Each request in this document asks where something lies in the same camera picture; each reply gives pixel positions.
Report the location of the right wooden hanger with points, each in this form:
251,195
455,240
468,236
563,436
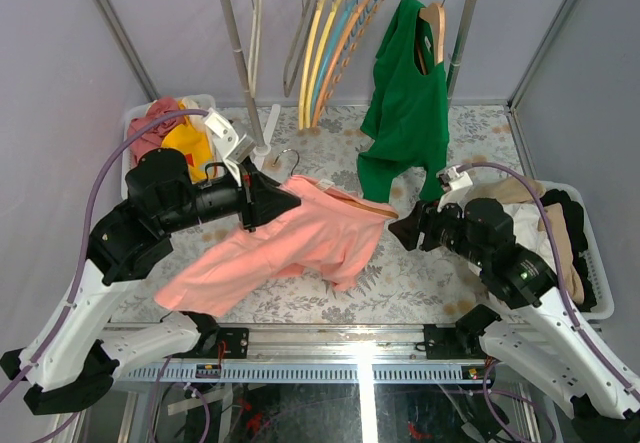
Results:
435,16

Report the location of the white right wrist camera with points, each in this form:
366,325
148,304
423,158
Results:
455,182

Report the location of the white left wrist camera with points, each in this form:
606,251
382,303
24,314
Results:
231,142

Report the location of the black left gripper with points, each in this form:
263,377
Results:
262,197

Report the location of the white laundry basket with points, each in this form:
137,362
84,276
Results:
598,302
203,101

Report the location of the black garment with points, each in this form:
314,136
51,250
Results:
557,207

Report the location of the beige garment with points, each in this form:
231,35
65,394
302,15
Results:
505,191

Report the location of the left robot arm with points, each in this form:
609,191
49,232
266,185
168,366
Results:
80,366

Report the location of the green t shirt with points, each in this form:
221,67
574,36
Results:
408,114

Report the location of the cream plastic hanger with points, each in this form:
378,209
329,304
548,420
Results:
254,46

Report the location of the blue plastic hanger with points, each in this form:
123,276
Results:
318,93

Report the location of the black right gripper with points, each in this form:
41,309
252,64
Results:
408,228

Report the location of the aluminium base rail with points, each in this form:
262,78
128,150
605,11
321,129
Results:
295,353

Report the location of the wooden hanger with green shirt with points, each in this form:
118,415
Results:
327,186

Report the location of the yellow hanger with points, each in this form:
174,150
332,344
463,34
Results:
312,53
322,53

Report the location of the white right laundry basket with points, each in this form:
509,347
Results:
598,302

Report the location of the salmon pink t shirt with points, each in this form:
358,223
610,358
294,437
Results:
322,234

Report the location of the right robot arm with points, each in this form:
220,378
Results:
593,387

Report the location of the grey plastic hanger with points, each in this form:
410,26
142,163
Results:
293,60

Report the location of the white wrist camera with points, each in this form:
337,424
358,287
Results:
455,182
231,142

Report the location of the yellow garment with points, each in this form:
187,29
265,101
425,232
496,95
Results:
190,138

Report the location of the white left laundry basket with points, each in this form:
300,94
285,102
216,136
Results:
203,101

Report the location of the white garment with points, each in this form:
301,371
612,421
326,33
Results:
526,218

